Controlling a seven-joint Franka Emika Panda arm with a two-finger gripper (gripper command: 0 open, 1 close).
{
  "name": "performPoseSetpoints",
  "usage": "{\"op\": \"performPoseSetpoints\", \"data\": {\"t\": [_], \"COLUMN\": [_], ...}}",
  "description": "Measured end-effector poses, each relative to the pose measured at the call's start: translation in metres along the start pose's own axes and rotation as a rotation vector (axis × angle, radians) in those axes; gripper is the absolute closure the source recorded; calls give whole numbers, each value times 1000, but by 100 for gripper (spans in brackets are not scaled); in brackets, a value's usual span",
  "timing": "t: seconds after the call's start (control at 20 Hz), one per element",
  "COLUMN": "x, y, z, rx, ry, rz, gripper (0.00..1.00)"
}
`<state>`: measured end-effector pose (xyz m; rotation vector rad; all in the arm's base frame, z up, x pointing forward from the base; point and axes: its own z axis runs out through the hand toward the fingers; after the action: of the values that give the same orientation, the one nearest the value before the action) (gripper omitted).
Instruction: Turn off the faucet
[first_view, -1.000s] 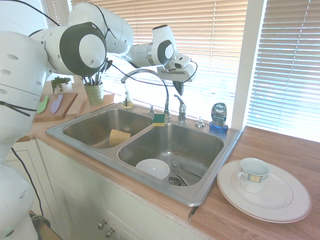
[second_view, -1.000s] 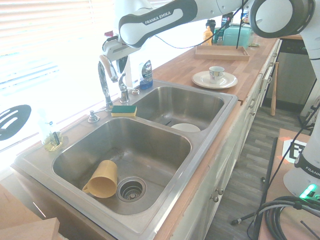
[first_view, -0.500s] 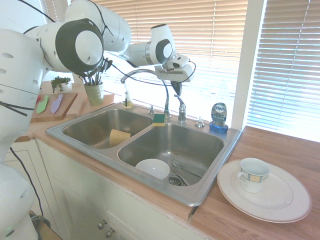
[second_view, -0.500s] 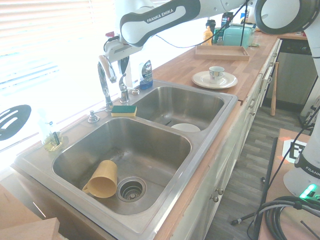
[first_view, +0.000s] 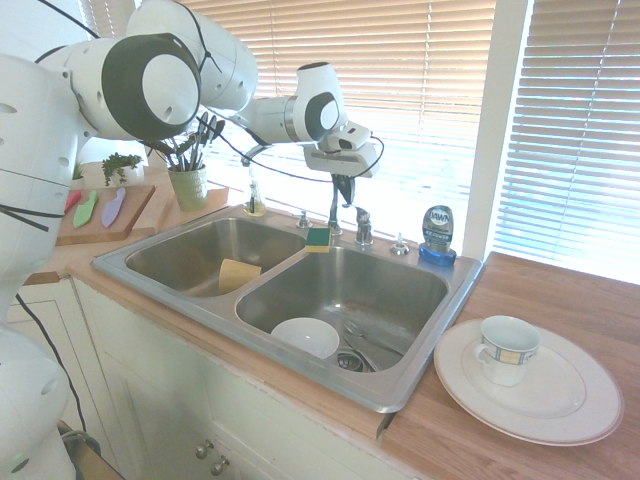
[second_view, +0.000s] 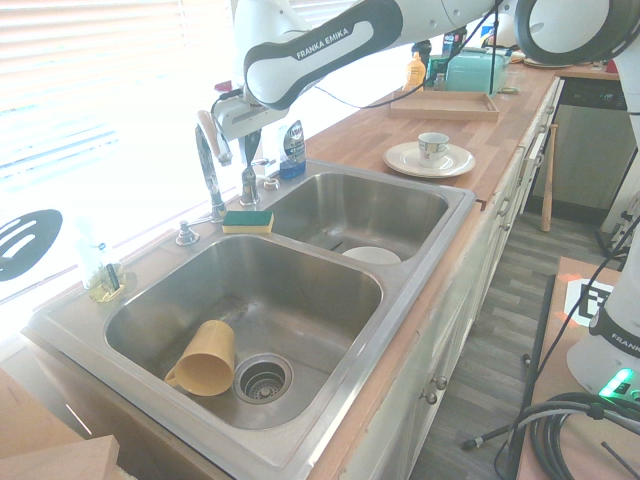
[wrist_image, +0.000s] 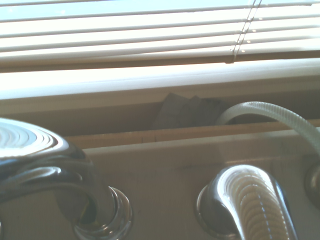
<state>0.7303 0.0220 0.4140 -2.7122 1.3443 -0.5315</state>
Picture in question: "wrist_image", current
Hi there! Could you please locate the chrome gooseneck faucet spout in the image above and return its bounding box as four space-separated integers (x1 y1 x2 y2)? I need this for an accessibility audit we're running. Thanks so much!
0 116 134 240

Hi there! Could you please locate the grey crumpled cloth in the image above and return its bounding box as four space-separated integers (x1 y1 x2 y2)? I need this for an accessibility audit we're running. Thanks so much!
150 92 226 131

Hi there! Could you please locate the white window sill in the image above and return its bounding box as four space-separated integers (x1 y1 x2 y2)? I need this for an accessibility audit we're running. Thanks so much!
0 57 320 122

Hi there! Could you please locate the wide white window blind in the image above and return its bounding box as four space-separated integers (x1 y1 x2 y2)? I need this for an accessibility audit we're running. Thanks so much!
0 0 320 66

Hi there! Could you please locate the white ribbed hose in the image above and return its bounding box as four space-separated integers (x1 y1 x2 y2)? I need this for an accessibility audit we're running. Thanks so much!
214 100 320 142

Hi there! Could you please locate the chrome faucet lever handle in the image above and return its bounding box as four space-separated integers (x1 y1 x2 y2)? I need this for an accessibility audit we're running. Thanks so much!
195 164 300 240

